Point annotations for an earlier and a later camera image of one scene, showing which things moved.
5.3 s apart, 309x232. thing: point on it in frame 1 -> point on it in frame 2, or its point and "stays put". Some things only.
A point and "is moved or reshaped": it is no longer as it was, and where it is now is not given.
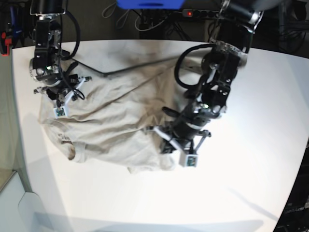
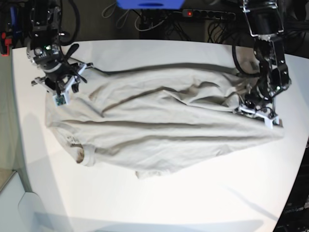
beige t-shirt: x=112 y=123 is moved or reshaped
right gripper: x=186 y=141 -> x=256 y=105
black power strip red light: x=189 y=13 stays put
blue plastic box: x=150 y=4 stays put
